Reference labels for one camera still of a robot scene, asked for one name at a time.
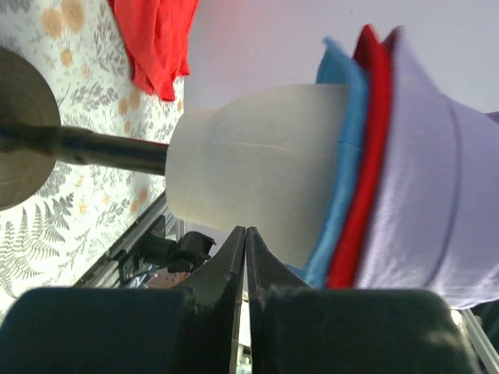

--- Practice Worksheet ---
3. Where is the red bucket hat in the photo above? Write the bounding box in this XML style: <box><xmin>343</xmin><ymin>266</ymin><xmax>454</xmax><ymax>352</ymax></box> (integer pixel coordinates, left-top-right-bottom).
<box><xmin>325</xmin><ymin>24</ymin><xmax>392</xmax><ymax>289</ymax></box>

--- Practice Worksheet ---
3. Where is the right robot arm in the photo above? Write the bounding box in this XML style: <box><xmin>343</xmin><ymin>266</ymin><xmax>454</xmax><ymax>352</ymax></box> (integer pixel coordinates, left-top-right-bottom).
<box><xmin>133</xmin><ymin>227</ymin><xmax>216</xmax><ymax>273</ymax></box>

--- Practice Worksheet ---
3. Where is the lavender hat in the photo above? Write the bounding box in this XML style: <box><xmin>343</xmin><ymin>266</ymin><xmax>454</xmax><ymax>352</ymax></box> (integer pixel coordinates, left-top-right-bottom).
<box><xmin>355</xmin><ymin>27</ymin><xmax>498</xmax><ymax>309</ymax></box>

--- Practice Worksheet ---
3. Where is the mannequin head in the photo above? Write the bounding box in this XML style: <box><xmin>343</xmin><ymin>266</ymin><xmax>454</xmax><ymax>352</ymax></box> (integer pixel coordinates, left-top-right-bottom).
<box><xmin>1</xmin><ymin>50</ymin><xmax>347</xmax><ymax>268</ymax></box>

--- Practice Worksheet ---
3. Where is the red cloth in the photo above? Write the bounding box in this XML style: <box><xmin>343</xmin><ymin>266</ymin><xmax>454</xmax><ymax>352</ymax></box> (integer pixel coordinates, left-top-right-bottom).
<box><xmin>108</xmin><ymin>0</ymin><xmax>199</xmax><ymax>101</ymax></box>

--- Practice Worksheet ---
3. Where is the blue bucket hat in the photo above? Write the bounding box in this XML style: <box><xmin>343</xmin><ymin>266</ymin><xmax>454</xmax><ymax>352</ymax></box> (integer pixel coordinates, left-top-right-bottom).
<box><xmin>288</xmin><ymin>37</ymin><xmax>369</xmax><ymax>288</ymax></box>

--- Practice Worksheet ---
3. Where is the aluminium rail frame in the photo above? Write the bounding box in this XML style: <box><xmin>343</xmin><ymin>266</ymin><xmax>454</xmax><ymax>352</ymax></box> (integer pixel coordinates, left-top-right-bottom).
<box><xmin>74</xmin><ymin>193</ymin><xmax>184</xmax><ymax>288</ymax></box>

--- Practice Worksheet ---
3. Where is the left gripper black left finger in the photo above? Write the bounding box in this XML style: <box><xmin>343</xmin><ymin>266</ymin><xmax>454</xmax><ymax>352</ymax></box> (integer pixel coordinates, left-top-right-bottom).
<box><xmin>1</xmin><ymin>227</ymin><xmax>246</xmax><ymax>373</ymax></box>

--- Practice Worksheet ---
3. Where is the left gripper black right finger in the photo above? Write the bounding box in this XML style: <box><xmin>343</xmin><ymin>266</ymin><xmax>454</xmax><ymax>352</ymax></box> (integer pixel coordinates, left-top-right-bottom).
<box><xmin>245</xmin><ymin>228</ymin><xmax>480</xmax><ymax>374</ymax></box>

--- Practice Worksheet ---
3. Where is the floral table mat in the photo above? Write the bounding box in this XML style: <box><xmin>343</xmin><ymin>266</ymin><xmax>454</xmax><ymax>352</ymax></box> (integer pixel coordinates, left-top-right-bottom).
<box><xmin>1</xmin><ymin>1</ymin><xmax>184</xmax><ymax>315</ymax></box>

